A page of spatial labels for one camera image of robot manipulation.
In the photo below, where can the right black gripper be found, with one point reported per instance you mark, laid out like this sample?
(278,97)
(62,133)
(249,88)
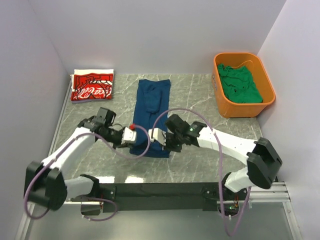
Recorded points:
(169,147)

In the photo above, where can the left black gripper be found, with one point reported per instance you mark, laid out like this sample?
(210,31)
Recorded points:
(119,144)

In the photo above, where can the dark blue t-shirt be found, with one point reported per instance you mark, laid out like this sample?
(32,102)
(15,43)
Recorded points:
(152,99)

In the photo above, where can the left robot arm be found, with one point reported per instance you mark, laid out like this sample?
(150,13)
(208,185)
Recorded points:
(45,182)

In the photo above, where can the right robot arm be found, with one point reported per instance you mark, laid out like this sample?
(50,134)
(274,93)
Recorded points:
(261,160)

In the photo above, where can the folded red coca-cola t-shirt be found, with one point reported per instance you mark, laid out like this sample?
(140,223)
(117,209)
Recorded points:
(90,87)

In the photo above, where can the orange plastic bin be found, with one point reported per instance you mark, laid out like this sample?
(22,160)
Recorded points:
(229,109)

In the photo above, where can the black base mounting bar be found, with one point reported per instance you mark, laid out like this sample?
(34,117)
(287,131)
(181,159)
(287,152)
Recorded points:
(162,196)

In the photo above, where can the green t-shirt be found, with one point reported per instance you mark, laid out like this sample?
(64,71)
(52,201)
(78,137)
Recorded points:
(238,85)

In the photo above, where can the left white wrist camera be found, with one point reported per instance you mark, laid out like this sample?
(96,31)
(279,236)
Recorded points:
(129,135)

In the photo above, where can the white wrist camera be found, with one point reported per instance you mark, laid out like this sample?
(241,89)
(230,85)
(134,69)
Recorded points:
(129,135)
(157,135)

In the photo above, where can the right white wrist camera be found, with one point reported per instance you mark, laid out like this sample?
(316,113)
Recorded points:
(157,135)

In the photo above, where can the aluminium extrusion rail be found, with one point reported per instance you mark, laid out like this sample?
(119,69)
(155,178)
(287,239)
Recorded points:
(269,215)

